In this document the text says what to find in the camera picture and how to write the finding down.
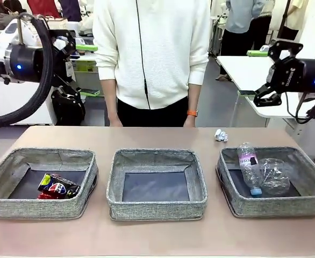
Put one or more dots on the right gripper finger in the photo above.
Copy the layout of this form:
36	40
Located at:
286	47
267	98

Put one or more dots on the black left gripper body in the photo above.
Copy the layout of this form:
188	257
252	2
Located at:
25	64

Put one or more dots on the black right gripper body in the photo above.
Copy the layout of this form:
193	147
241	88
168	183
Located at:
300	75

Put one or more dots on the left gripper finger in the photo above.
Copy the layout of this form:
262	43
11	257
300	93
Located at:
90	93
86	48

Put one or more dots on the clear bottle blue cap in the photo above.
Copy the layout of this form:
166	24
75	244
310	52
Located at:
247	166

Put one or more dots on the clear plastic cup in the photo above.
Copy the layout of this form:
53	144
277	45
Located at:
275	177

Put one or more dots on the crushed blue Pepsi can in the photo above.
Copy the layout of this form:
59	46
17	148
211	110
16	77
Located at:
58	185

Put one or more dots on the crushed red drink can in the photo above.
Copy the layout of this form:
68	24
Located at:
48	196

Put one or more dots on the person's right forearm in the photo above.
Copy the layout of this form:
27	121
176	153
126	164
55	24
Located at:
109	102

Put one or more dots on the person's left forearm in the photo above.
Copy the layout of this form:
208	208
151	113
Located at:
194	96

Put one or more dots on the person's left hand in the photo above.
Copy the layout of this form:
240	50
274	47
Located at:
189	121

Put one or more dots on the white shelf desk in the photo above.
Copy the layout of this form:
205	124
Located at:
90	57

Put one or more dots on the green package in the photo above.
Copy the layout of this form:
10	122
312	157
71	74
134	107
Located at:
86	67

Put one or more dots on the black backpack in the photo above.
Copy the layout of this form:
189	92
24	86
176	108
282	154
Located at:
68	113

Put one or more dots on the person in cream top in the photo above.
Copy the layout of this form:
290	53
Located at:
292	13

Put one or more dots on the white box wooden trim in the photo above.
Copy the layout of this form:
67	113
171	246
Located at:
58	22

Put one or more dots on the white table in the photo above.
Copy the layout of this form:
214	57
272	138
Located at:
240	70

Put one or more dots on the purple garment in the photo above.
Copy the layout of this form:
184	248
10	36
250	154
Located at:
70	9

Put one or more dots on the white desk wooden top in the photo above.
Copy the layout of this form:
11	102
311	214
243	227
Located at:
12	107

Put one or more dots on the person in light blue shirt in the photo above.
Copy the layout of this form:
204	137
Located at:
240	16

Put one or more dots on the red garment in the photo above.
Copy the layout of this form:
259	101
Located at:
43	7

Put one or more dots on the crumpled white paper ball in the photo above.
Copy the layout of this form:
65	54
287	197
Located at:
221	135

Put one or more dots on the person in cream sweater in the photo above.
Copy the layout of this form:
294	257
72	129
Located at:
152	53

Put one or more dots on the orange wristband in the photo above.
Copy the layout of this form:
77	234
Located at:
192	113

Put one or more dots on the grey fabric basket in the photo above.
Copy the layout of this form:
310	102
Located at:
275	208
157	211
39	209

